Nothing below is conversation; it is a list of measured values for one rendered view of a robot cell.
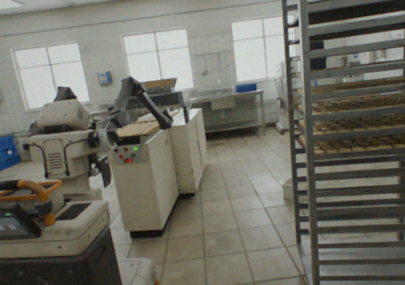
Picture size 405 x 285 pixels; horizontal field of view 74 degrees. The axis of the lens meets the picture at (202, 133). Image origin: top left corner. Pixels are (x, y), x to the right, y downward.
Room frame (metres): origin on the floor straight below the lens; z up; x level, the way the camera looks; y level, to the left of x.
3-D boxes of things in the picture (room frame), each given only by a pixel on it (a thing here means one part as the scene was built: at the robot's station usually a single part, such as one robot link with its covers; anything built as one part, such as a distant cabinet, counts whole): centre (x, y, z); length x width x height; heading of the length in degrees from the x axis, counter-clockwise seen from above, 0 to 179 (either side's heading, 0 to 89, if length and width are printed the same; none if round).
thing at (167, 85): (2.94, 0.48, 1.25); 0.56 x 0.29 x 0.14; 82
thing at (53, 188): (1.07, 0.75, 0.87); 0.23 x 0.15 x 0.11; 82
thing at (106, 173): (1.48, 0.70, 0.87); 0.28 x 0.16 x 0.22; 82
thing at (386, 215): (1.51, -0.83, 0.33); 0.64 x 0.03 x 0.03; 80
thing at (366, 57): (5.48, -3.08, 0.93); 0.99 x 0.38 x 1.09; 0
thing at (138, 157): (2.08, 0.61, 0.77); 0.24 x 0.04 x 0.14; 82
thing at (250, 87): (5.56, -1.00, 0.95); 0.40 x 0.30 x 0.14; 93
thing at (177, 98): (2.94, 0.48, 1.01); 0.72 x 0.33 x 0.34; 82
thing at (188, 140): (3.41, 0.41, 0.42); 1.28 x 0.72 x 0.84; 172
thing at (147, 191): (2.44, 0.55, 0.45); 0.70 x 0.34 x 0.90; 172
